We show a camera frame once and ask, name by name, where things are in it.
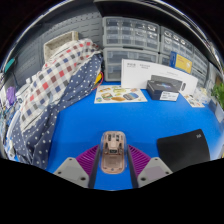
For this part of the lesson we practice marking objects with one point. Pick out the navy polka-dot cloth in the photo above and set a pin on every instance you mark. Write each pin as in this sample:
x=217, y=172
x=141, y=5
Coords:
x=40, y=140

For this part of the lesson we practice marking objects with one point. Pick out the green potted plant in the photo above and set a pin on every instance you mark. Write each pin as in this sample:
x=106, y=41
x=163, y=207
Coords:
x=219, y=95

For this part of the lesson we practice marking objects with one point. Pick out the dark wall shelf unit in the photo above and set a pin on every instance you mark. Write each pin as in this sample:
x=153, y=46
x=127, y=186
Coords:
x=133, y=8

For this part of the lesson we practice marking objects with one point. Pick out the grey drawer cabinet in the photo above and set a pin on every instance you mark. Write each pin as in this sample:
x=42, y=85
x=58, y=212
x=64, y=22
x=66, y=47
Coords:
x=175, y=41
x=200, y=61
x=130, y=36

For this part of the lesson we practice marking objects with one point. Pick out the colourful sticker sheet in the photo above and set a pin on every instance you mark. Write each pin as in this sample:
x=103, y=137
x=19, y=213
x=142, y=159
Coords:
x=116, y=94
x=193, y=101

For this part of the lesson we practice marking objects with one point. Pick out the yellow blue card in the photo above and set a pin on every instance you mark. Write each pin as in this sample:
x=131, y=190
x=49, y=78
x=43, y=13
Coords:
x=182, y=63

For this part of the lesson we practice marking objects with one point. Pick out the red blue checkered cloth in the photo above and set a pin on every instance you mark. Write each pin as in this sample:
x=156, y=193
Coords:
x=50, y=80

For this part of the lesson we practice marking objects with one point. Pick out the purple bag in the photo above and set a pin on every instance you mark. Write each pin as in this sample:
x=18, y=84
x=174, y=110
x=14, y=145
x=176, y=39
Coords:
x=10, y=96

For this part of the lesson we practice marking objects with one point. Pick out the transparent pink computer mouse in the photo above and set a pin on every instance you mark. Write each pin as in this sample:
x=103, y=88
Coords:
x=113, y=160

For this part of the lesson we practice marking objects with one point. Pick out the teal holder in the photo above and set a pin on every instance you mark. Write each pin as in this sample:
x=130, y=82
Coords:
x=9, y=65

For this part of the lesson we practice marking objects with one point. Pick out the black mouse pad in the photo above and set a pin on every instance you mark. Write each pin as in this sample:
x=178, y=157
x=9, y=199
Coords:
x=183, y=150

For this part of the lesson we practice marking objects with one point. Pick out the small yellow object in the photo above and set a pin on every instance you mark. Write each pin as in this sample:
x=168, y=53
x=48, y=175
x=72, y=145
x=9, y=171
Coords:
x=98, y=79

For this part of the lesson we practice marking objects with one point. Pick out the clear plastic box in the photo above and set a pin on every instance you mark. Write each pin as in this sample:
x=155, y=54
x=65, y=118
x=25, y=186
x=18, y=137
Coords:
x=204, y=94

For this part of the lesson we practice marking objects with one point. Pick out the white woven basket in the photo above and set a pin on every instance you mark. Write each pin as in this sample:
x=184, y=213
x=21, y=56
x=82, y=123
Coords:
x=56, y=43

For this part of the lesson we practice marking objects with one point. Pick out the small black box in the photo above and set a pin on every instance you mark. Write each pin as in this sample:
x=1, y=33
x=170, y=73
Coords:
x=156, y=88

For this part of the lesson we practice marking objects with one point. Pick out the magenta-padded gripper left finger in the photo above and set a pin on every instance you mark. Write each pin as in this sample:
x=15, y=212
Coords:
x=71, y=170

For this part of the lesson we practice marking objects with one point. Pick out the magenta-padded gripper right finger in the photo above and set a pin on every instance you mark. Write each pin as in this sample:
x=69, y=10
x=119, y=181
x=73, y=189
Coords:
x=154, y=170

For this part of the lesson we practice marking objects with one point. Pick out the long white keyboard box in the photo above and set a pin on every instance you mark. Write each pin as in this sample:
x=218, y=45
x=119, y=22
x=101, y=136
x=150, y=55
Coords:
x=136, y=73

